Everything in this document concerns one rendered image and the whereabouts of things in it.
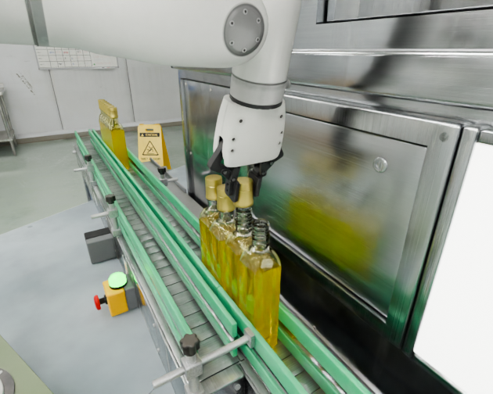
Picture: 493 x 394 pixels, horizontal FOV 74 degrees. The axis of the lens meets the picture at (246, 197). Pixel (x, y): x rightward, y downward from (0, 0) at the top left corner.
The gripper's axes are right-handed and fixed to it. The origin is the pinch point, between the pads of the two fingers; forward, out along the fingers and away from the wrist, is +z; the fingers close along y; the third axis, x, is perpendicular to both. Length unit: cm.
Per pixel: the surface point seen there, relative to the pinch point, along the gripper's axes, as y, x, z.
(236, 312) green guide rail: 4.1, 9.9, 20.3
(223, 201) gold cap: 1.5, -3.5, 5.5
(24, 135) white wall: 72, -542, 246
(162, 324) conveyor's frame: 14.8, -0.1, 31.6
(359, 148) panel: -12.8, 10.0, -10.4
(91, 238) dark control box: 23, -49, 48
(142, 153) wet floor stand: -55, -301, 168
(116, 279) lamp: 20.0, -22.4, 40.0
